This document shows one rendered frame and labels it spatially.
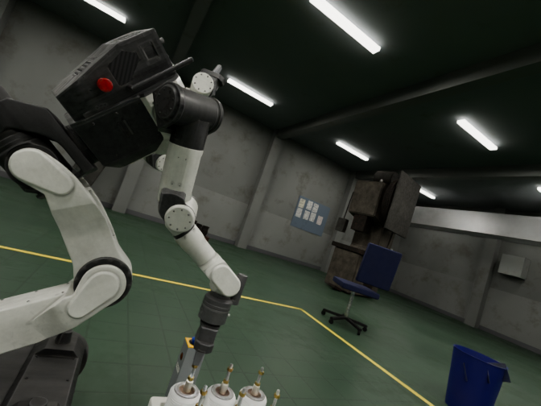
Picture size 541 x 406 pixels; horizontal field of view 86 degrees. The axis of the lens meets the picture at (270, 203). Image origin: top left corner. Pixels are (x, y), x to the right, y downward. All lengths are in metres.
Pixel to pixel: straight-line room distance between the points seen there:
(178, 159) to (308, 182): 9.19
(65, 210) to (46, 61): 7.89
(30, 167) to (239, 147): 8.05
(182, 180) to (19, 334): 0.57
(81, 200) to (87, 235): 0.10
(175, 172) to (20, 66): 8.07
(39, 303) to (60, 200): 0.27
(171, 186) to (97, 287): 0.34
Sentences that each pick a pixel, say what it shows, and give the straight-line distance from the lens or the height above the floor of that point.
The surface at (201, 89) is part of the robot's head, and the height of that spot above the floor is 1.13.
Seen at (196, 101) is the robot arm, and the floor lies 1.02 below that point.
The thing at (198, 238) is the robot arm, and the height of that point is 0.70.
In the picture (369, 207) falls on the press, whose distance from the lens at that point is 7.02.
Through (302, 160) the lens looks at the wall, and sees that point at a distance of 9.76.
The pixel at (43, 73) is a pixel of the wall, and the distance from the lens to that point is 8.66.
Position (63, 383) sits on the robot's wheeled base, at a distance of 1.13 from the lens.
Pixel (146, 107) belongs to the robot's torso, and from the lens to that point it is 0.86.
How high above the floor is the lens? 0.79
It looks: 5 degrees up
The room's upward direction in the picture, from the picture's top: 19 degrees clockwise
